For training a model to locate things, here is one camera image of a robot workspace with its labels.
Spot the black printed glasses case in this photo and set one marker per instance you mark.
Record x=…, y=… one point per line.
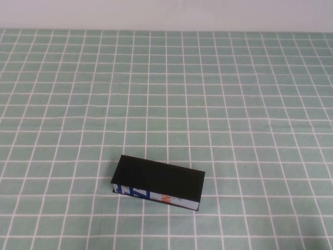
x=156, y=174

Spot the green white checked tablecloth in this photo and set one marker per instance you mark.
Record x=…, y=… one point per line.
x=78, y=78

